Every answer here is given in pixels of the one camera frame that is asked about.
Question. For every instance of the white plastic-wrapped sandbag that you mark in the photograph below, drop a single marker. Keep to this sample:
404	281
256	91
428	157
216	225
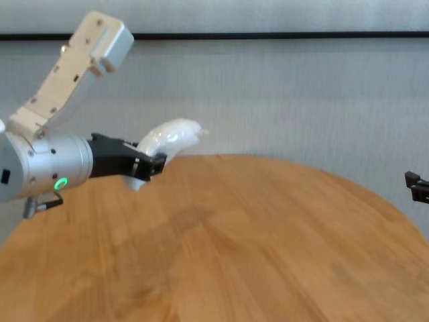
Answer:
171	134

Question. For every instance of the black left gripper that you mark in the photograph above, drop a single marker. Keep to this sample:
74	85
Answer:
110	156

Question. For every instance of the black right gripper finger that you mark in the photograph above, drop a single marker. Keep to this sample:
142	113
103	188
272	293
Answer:
414	181

